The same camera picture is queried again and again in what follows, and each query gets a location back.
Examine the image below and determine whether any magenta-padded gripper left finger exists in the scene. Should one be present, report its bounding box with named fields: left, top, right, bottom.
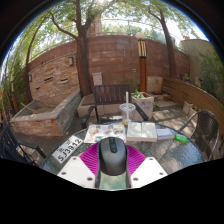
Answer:
left=57, top=141, right=101, bottom=190

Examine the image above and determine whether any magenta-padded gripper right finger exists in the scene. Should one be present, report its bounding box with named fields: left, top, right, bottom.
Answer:
left=125, top=143, right=168, bottom=190

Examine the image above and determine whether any dark grey computer mouse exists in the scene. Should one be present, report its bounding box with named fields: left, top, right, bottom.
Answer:
left=97, top=136, right=129, bottom=177

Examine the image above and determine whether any white licence plate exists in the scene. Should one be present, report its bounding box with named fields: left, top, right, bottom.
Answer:
left=51, top=134, right=84, bottom=164

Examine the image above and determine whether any clear plastic cup with straw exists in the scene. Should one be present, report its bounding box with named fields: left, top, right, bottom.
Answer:
left=119, top=91, right=136, bottom=127

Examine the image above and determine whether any stone planter with plant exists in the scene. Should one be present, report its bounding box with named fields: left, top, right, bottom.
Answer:
left=130, top=90, right=155, bottom=121

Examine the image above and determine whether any black metal chair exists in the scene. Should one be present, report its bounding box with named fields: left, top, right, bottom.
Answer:
left=0, top=114, right=48, bottom=166

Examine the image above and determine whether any dark wicker chair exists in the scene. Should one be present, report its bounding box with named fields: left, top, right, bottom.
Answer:
left=178, top=109, right=221, bottom=163

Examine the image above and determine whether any dark wooden slatted chair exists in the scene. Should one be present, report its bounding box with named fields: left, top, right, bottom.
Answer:
left=80, top=83, right=150, bottom=129

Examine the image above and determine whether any pale stone block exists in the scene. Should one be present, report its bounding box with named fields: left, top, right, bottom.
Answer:
left=147, top=75, right=164, bottom=95

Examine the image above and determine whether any curved wooden bench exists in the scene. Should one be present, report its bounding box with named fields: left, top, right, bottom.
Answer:
left=162, top=77, right=224, bottom=134

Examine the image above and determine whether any thick tree trunk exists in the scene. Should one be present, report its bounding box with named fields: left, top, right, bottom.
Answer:
left=49, top=0, right=111, bottom=98

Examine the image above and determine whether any thin leaning tree trunk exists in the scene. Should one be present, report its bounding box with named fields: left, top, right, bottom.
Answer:
left=24, top=16, right=51, bottom=104

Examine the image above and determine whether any slim dark tree trunk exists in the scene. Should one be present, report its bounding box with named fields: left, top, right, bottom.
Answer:
left=148, top=6, right=178, bottom=79

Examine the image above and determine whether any grey wall box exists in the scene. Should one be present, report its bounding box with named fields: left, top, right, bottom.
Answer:
left=92, top=71, right=104, bottom=87

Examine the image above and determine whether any wooden garden lamp post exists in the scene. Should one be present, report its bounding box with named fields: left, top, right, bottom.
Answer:
left=135, top=32, right=148, bottom=93

